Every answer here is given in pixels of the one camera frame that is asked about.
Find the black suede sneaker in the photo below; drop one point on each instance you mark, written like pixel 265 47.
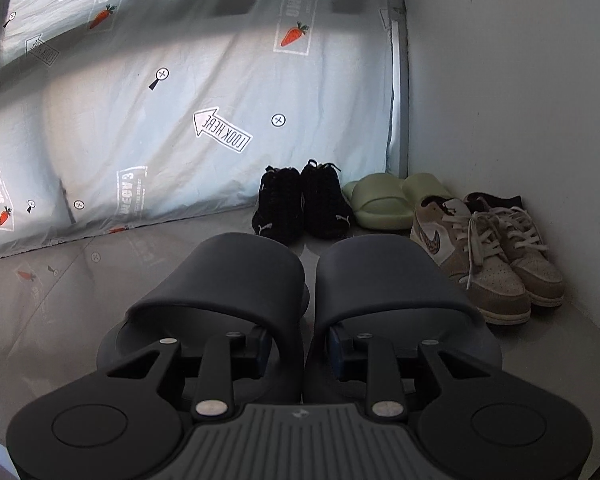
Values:
pixel 277 205
pixel 325 200

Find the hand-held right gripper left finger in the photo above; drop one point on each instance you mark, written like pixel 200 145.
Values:
pixel 257 355

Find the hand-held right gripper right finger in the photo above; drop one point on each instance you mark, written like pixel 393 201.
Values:
pixel 336 355

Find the pale green slide sandal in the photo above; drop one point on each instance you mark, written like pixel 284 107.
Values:
pixel 427 185
pixel 380 205

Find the printed white sheet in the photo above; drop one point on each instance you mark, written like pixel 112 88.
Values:
pixel 180 110

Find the dark grey slide sandal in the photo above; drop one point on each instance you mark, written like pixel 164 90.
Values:
pixel 390 285
pixel 230 280

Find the tan suede sneaker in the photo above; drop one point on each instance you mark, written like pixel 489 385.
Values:
pixel 455 260
pixel 535 265

